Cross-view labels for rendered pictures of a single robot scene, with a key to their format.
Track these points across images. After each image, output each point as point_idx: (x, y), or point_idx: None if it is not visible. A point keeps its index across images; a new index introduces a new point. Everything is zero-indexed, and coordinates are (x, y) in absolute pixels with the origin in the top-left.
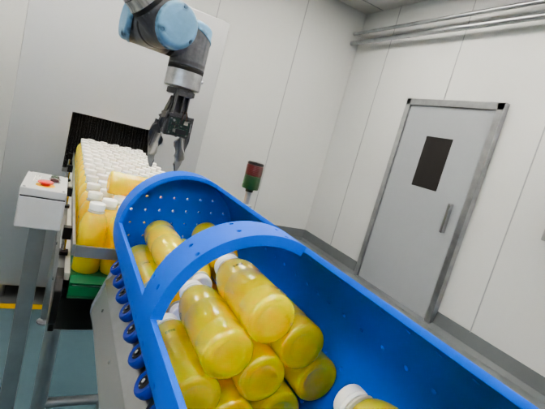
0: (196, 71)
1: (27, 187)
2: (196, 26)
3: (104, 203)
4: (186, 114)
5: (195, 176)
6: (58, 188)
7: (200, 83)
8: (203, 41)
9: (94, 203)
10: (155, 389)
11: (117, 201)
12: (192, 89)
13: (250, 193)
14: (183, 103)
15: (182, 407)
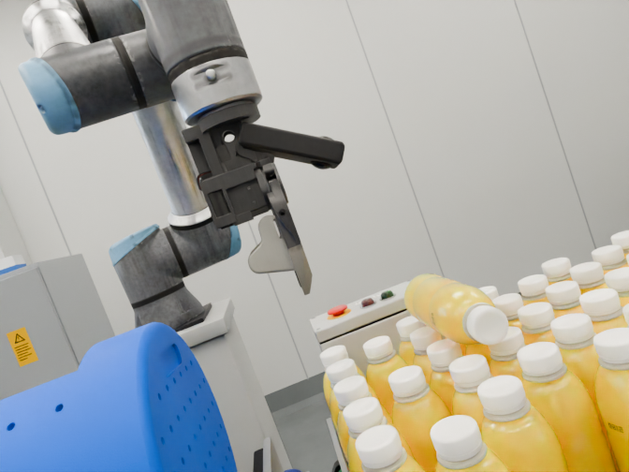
0: (169, 78)
1: (311, 320)
2: (24, 81)
3: (337, 351)
4: (197, 180)
5: (95, 344)
6: (334, 320)
7: (192, 88)
8: (144, 10)
9: (327, 351)
10: None
11: (373, 347)
12: (185, 119)
13: None
14: (193, 158)
15: None
